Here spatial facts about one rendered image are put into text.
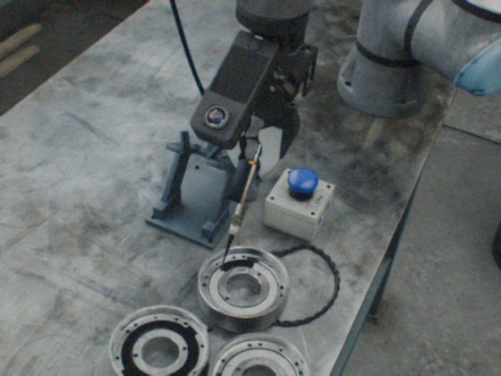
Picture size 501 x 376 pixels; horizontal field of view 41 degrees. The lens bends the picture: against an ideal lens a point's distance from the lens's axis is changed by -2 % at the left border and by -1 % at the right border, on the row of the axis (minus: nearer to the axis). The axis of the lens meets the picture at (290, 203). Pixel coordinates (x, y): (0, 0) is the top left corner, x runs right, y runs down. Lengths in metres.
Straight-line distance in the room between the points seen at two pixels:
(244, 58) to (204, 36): 0.60
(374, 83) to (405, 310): 0.92
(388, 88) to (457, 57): 0.16
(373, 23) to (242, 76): 0.43
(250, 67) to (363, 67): 0.46
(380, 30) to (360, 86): 0.10
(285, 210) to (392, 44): 0.33
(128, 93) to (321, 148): 0.32
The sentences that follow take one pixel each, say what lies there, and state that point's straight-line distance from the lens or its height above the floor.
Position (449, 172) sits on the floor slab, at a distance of 2.32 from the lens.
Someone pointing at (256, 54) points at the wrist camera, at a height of 1.09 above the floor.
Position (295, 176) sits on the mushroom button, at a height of 0.87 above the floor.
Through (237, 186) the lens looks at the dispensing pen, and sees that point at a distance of 0.76.
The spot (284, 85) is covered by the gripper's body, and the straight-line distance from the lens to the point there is 0.68.
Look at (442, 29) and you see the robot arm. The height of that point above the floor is 0.99.
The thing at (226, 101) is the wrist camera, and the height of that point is 1.07.
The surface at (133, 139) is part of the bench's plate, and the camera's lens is 1.02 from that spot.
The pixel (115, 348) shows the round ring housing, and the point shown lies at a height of 0.83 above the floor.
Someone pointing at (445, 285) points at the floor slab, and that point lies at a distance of 1.96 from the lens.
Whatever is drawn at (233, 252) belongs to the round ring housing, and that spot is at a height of 0.83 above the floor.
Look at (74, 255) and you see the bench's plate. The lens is 0.87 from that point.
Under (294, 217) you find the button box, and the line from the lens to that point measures 0.86.
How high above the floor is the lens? 1.45
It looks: 44 degrees down
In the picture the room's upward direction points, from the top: 8 degrees clockwise
